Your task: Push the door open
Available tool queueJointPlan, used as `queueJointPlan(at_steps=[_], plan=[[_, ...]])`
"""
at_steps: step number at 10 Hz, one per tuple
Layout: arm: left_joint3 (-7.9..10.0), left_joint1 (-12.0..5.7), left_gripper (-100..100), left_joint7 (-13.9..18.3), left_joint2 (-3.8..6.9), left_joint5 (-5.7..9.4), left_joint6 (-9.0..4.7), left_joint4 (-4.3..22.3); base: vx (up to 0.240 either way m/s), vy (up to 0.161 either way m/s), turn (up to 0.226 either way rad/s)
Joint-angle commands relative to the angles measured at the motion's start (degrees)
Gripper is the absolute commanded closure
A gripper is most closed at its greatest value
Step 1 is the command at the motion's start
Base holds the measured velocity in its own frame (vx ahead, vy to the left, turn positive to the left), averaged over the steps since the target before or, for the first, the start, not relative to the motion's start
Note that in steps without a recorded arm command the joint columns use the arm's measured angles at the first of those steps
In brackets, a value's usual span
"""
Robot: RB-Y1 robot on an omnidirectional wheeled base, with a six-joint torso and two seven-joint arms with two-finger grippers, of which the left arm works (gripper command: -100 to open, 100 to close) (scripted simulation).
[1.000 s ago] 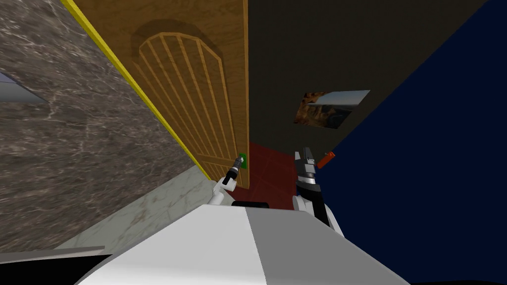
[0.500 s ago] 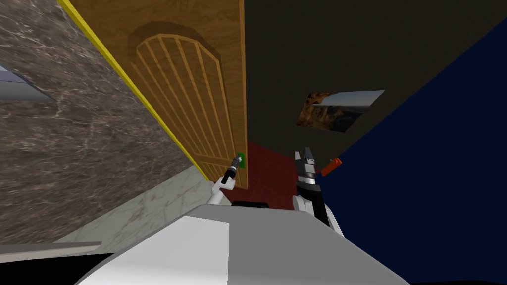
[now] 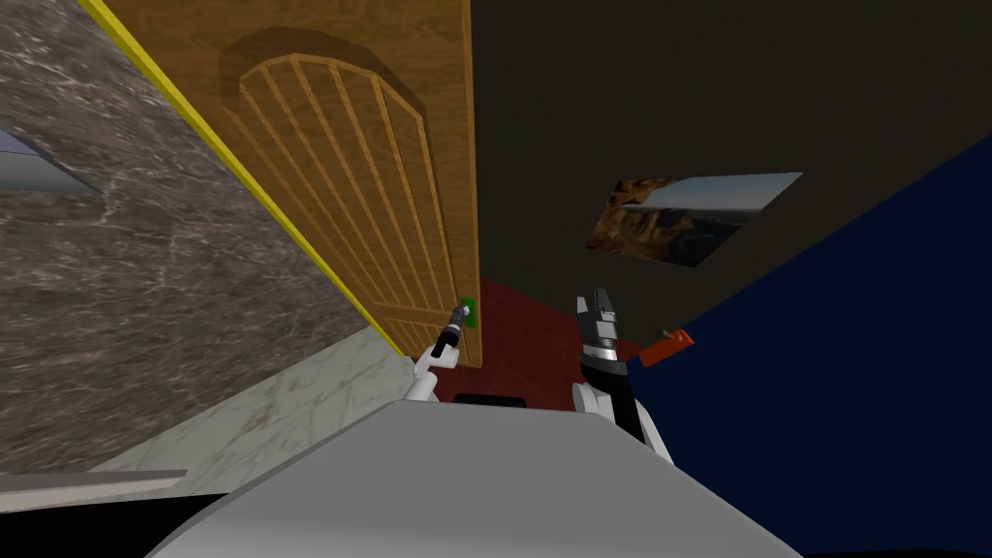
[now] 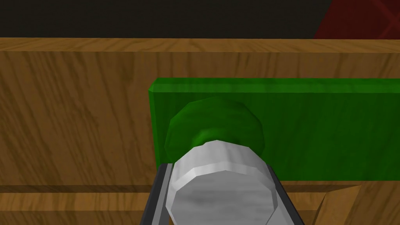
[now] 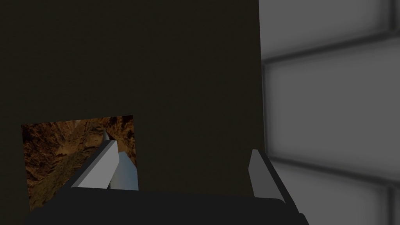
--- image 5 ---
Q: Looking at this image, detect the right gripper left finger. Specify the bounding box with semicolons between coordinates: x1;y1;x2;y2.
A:
70;140;120;190

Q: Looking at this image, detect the brown canyon picture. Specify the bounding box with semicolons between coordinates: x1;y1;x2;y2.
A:
21;115;139;212

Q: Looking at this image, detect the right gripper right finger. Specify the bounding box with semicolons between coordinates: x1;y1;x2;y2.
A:
248;149;300;214

